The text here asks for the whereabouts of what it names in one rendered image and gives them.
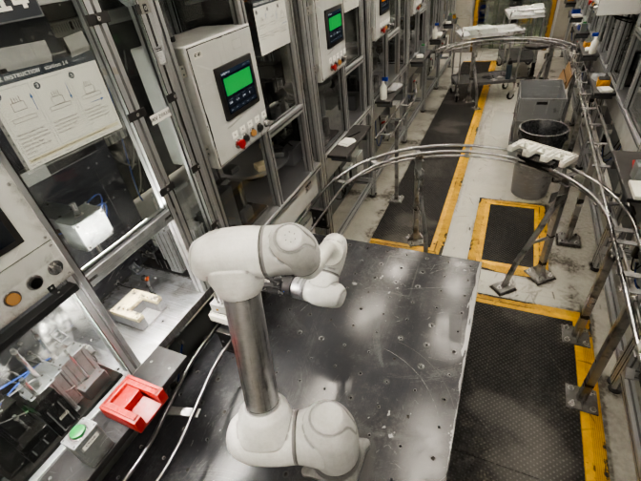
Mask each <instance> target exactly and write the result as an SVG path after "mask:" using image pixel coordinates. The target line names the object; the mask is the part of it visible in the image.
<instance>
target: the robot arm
mask: <svg viewBox="0 0 641 481"><path fill-rule="evenodd" d="M346 253H347V242H346V239H345V237H344V236H343V235H341V234H338V233H332V234H329V235H327V236H326V237H325V238H324V240H323V241H322V243H321V244H320V245H318V242H317V240H316V239H315V237H314V236H313V234H312V233H311V232H310V231H309V230H308V229H306V228H305V227H304V226H302V225H300V224H297V223H294V222H286V223H283V224H277V225H241V226H232V227H225V228H219V229H216V230H213V231H210V232H208V233H206V234H204V235H203V236H201V237H199V238H198V239H196V240H194V241H193V242H192V244H191V246H190V248H189V253H188V263H189V267H190V269H191V271H192V272H193V274H194V276H196V277H197V278H198V279H200V280H201V281H203V282H208V284H210V285H211V287H212V288H213V289H214V290H215V292H216V294H217V295H218V296H219V297H220V298H221V299H222V300H223V304H224V309H225V314H226V318H227V323H228V327H229V332H230V336H231V341H232V346H233V348H234V352H235V357H236V362H237V366H238V375H239V379H240V383H241V388H242V393H243V398H244V402H243V404H242V405H241V407H240V409H239V411H238V413H237V414H236V415H235V416H234V417H233V419H232V420H231V422H230V425H229V427H228V429H227V435H226V443H227V449H228V450H229V452H230V453H231V455H232V456H233V458H235V459H236V460H238V461H239V462H241V463H243V464H246V465H249V466H254V467H289V466H303V468H302V469H301V474H302V476H303V477H304V478H312V479H315V480H317V481H357V480H358V477H359V474H360V471H361V468H362V463H363V460H364V456H365V455H366V453H367V451H368V450H369V448H370V441H369V440H368V439H367V438H361V437H359V433H358V429H357V425H356V422H355V420H354V418H353V416H352V414H351V413H350V412H349V410H348V409H347V408H346V407H345V406H344V405H342V404H341V403H339V402H337V401H334V400H321V401H318V402H316V403H314V404H312V405H311V406H310V407H307V408H302V409H292V408H291V407H290V405H289V404H288V402H287V400H286V398H285V397H284V396H283V395H282V394H280V393H278V387H277V382H276V376H275V370H274V365H273V359H272V353H271V347H270V343H269V337H268V331H267V325H266V320H265V314H264V309H263V303H262V297H261V292H260V291H263V292H267V293H271V294H275V295H278V296H280V297H281V296H282V295H283V294H286V295H290V296H292V298H294V299H299V300H302V301H306V302H309V303H310V304H313V305H316V306H321V307H329V308H338V307H341V306H342V305H343V303H344V301H345V297H346V289H345V288H344V286H343V285H342V284H340V283H339V278H340V274H341V271H342V269H343V265H344V262H345V258H346ZM287 275H295V276H297V277H291V276H287ZM284 276H286V277H284ZM264 279H266V280H269V281H270V282H264Z"/></svg>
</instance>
